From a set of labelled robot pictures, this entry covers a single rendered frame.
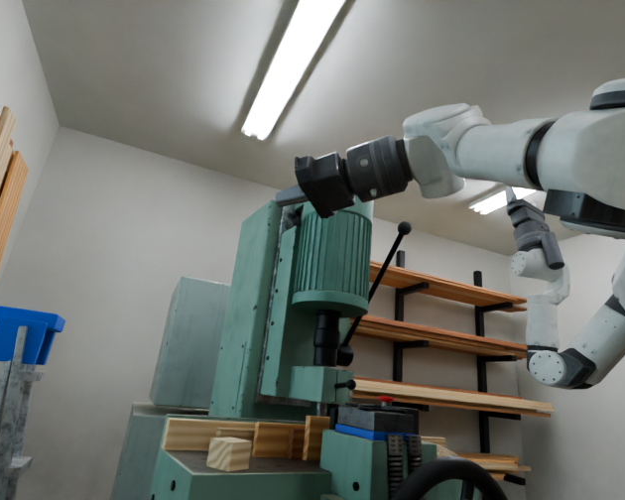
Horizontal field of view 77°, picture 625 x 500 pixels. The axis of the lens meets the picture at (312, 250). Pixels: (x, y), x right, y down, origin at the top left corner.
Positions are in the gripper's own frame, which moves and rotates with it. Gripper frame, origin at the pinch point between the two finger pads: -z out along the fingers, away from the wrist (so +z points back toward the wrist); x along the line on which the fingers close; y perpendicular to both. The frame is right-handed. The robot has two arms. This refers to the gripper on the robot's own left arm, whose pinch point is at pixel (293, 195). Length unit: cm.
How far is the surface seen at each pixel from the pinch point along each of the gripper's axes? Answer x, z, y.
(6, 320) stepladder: 16, -98, 3
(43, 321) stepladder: 23, -92, 4
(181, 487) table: 7.9, -20.6, -40.6
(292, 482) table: 18.6, -8.5, -39.9
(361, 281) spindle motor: 30.2, 2.2, -1.2
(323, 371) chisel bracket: 31.2, -7.8, -19.6
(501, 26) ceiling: 77, 68, 144
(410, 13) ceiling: 56, 31, 148
